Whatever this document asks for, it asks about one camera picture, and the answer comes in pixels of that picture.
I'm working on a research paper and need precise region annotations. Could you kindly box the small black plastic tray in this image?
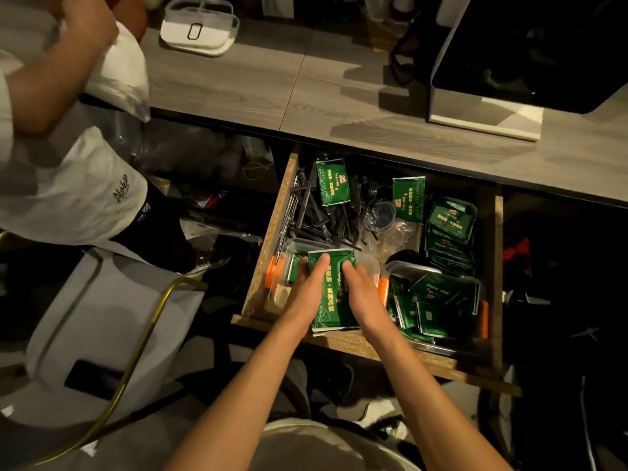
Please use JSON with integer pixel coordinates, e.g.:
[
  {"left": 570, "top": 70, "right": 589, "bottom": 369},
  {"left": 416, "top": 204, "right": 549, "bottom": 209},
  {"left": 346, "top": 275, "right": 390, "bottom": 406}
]
[{"left": 424, "top": 196, "right": 479, "bottom": 272}]

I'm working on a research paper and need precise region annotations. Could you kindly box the black and white appliance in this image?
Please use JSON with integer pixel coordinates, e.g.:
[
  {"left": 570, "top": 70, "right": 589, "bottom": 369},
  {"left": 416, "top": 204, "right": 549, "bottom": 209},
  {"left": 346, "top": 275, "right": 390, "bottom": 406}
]
[{"left": 428, "top": 0, "right": 628, "bottom": 142}]

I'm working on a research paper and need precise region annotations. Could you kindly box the large clear container orange clip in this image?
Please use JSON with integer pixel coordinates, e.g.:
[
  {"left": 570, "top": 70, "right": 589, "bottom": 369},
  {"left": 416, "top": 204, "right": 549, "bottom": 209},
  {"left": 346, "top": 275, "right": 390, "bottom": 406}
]
[{"left": 385, "top": 261, "right": 490, "bottom": 345}]

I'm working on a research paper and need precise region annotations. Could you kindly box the green wipe packet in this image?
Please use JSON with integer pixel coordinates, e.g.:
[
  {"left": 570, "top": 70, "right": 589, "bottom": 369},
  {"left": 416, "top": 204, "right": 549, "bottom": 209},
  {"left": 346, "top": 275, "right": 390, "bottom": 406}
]
[
  {"left": 316, "top": 159, "right": 351, "bottom": 207},
  {"left": 392, "top": 176, "right": 427, "bottom": 224}
]

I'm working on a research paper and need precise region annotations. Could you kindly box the pile of green packets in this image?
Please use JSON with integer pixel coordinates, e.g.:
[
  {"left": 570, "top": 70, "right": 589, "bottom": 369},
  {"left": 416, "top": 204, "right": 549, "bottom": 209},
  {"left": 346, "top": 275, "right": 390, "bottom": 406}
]
[{"left": 388, "top": 272, "right": 482, "bottom": 345}]

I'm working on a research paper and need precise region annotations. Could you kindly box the pile of black plastic cutlery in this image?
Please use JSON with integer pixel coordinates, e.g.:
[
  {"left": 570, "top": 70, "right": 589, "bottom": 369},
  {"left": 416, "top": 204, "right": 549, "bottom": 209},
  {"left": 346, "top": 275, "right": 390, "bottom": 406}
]
[{"left": 276, "top": 161, "right": 379, "bottom": 253}]

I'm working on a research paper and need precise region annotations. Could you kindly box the heap of green packets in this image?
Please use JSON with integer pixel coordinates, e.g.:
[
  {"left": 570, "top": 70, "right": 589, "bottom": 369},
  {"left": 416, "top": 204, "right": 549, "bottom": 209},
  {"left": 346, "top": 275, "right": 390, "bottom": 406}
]
[{"left": 425, "top": 200, "right": 476, "bottom": 275}]

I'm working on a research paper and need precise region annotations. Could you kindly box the small clear plastic cup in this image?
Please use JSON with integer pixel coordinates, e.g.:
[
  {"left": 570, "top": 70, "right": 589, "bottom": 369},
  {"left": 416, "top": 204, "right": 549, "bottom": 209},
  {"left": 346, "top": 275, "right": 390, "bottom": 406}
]
[{"left": 363, "top": 201, "right": 397, "bottom": 234}]

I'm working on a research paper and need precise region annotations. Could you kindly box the white chair with gold frame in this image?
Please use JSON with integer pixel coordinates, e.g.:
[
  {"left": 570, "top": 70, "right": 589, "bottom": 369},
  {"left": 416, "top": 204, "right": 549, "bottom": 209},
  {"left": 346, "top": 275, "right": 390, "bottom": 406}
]
[{"left": 0, "top": 247, "right": 210, "bottom": 467}]

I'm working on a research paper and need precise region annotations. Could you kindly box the person's grey shirt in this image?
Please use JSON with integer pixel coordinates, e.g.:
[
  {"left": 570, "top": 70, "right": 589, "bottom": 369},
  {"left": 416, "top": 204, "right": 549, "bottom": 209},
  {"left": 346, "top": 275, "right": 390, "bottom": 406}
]
[{"left": 260, "top": 418, "right": 424, "bottom": 471}]

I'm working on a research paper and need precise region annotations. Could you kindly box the bundle of green wipe sachets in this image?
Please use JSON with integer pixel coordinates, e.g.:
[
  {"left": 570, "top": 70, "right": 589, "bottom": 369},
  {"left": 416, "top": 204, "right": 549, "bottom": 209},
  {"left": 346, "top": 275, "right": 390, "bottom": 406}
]
[{"left": 310, "top": 248, "right": 362, "bottom": 335}]

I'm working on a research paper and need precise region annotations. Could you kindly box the black phone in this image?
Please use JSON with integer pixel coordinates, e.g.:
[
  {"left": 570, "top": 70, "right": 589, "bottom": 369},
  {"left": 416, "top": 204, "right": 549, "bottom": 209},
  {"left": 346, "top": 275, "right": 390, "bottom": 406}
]
[{"left": 64, "top": 359, "right": 124, "bottom": 402}]

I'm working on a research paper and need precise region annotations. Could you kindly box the person's right hand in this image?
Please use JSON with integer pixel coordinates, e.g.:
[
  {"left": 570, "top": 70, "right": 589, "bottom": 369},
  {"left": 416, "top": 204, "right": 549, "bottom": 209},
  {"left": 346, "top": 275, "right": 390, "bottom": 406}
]
[{"left": 341, "top": 260, "right": 396, "bottom": 345}]

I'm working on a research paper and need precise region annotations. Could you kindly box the clear container with orange clips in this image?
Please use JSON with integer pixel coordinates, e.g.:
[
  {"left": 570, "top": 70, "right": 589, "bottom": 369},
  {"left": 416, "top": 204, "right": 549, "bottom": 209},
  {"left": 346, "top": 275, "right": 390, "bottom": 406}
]
[{"left": 264, "top": 238, "right": 390, "bottom": 317}]

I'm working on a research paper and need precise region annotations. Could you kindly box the person's right forearm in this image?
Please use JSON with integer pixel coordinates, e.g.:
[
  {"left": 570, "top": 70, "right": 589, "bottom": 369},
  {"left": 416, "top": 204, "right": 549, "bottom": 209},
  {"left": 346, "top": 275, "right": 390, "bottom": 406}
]
[{"left": 365, "top": 331, "right": 513, "bottom": 471}]

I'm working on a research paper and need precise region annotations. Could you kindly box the person's left hand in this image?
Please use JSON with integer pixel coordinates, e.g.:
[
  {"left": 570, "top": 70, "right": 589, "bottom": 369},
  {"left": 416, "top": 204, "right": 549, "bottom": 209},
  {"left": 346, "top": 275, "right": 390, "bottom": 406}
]
[{"left": 281, "top": 253, "right": 331, "bottom": 335}]

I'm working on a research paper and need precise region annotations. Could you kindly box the black power cable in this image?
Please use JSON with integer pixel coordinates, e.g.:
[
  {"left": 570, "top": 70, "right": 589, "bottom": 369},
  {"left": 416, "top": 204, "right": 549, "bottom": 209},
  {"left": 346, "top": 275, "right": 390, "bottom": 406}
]
[{"left": 389, "top": 14, "right": 435, "bottom": 88}]

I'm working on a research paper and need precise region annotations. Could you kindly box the white plastic bag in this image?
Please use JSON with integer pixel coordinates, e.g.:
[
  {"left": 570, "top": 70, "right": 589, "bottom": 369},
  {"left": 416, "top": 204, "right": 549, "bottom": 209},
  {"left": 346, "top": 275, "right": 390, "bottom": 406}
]
[{"left": 82, "top": 20, "right": 151, "bottom": 123}]

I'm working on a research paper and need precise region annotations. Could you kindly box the wooden drawer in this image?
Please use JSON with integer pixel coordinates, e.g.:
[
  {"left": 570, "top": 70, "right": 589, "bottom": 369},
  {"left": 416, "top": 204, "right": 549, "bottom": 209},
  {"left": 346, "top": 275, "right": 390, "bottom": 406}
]
[{"left": 231, "top": 145, "right": 522, "bottom": 399}]

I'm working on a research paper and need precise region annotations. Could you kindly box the white plastic caddy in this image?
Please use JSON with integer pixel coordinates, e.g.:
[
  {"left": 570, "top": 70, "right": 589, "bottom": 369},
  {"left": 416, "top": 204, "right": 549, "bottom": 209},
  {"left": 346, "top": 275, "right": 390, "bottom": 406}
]
[{"left": 160, "top": 0, "right": 240, "bottom": 57}]

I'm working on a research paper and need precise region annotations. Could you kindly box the person's left forearm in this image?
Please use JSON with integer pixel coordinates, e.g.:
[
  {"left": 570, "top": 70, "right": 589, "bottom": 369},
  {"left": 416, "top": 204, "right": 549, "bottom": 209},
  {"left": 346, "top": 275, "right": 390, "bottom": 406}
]
[{"left": 163, "top": 323, "right": 315, "bottom": 471}]

